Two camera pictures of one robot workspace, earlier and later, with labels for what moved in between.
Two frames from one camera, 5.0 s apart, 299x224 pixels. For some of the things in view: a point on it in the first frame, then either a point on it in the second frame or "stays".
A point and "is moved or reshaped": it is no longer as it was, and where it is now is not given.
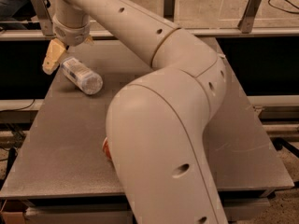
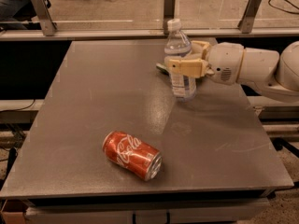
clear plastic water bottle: x=77 y=73 is moved or reshaped
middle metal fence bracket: x=169 y=0 stays
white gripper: x=71 y=35 → x=224 y=62
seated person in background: x=15 y=6 stays
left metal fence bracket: x=42 y=12 stays
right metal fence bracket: x=247 y=20 stays
